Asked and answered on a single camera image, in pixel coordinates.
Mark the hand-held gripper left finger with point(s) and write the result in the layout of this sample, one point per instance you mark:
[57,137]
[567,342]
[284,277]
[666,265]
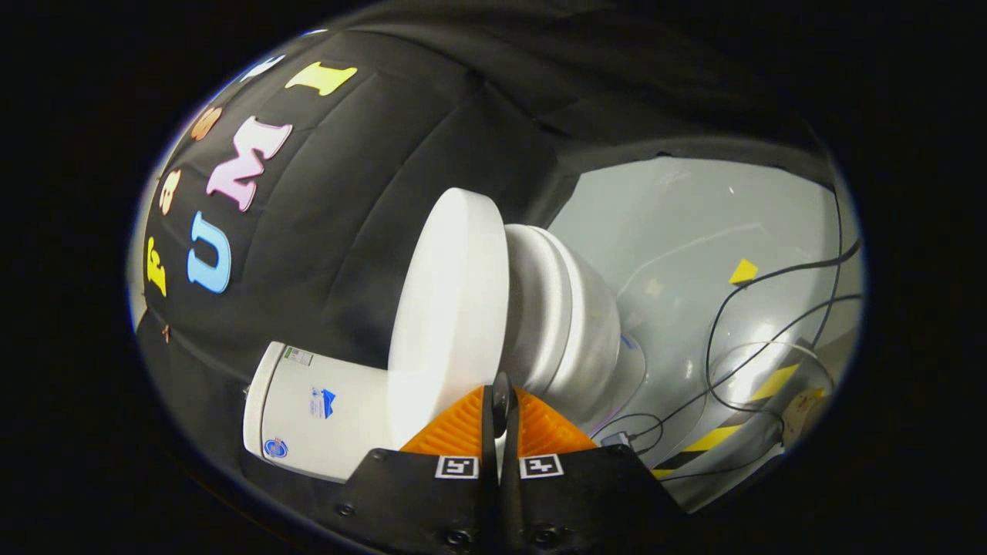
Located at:
[489,439]

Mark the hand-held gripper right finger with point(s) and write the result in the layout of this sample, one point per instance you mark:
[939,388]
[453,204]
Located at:
[511,439]

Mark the white toilet lid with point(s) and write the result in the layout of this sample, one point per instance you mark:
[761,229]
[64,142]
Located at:
[451,308]

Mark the white toilet bowl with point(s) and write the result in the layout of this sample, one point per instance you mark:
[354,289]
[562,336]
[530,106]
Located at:
[597,347]

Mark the white toilet tank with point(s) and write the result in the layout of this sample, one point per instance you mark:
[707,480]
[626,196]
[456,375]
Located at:
[316,408]

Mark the small power adapter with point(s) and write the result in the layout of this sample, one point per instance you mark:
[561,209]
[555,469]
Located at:
[615,440]

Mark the yellow black hazard tape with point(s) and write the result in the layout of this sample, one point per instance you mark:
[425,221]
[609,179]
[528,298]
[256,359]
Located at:
[713,438]

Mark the yellow tape piece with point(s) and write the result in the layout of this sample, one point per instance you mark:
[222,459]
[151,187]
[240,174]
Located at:
[744,271]

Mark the brown cardboard piece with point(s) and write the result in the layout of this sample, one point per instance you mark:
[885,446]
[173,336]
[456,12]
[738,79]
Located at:
[802,412]

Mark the black backdrop cloth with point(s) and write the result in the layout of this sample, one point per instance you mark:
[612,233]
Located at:
[401,146]

